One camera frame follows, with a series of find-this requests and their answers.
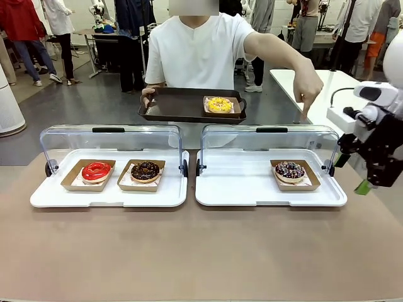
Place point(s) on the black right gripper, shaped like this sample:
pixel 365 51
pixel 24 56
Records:
pixel 388 141

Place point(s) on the brown paper donut box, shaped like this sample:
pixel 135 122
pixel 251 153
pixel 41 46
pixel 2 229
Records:
pixel 135 188
pixel 82 188
pixel 299 188
pixel 222 115

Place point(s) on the yellow glazed donut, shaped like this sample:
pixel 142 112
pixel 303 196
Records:
pixel 206 107

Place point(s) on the dark brown serving tray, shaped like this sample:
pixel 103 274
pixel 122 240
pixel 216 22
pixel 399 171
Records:
pixel 176 104

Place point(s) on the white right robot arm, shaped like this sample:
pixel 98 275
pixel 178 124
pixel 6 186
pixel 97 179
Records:
pixel 395 72

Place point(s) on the person's left forearm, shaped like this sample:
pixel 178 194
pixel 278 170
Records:
pixel 277 50

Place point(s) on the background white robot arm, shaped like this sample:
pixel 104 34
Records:
pixel 96 9

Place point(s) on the person's right forearm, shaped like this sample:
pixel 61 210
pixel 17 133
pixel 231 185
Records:
pixel 155 86

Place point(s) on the chocolate donut with white sprinkles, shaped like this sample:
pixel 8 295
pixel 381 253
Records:
pixel 283 173

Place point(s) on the background person orange shorts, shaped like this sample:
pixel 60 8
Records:
pixel 374 47

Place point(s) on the background person white shirt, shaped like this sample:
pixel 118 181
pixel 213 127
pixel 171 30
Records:
pixel 362 19

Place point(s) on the background person grey shorts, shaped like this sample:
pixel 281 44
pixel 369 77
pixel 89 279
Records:
pixel 303 31

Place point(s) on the background person grey hoodie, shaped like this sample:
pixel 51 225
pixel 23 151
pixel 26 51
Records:
pixel 263 15

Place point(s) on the person in white t-shirt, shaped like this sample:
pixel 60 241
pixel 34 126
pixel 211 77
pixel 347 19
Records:
pixel 195 53

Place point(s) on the chocolate sprinkled donut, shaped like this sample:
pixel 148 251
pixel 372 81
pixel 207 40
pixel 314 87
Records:
pixel 138 174

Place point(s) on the background person dark clothes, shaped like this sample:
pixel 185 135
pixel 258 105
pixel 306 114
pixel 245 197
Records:
pixel 129 19

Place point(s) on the red glazed donut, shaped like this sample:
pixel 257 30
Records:
pixel 89 173

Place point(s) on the background person white coat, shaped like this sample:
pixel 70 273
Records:
pixel 58 15

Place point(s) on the background person red jacket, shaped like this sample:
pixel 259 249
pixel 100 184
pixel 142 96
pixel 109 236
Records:
pixel 19 19

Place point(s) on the person's left hand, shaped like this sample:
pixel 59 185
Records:
pixel 310 85

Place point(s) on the person's right hand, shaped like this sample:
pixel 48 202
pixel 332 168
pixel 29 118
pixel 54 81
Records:
pixel 145 94

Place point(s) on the white side table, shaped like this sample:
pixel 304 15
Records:
pixel 343 80

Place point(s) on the clear hinged display lid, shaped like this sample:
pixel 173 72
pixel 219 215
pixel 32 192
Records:
pixel 272 129
pixel 108 129

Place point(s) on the white display tray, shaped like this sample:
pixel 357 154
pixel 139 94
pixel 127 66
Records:
pixel 239 188
pixel 110 196

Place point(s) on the black backpack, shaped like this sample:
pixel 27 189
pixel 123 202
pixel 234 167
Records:
pixel 281 34

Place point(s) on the blue cap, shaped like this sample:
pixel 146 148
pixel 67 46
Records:
pixel 108 29

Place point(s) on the background work table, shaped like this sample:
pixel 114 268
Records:
pixel 85 32

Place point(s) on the white cylindrical air purifier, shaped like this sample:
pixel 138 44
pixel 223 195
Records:
pixel 9 107

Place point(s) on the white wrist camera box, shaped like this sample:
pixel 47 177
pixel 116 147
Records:
pixel 338 118

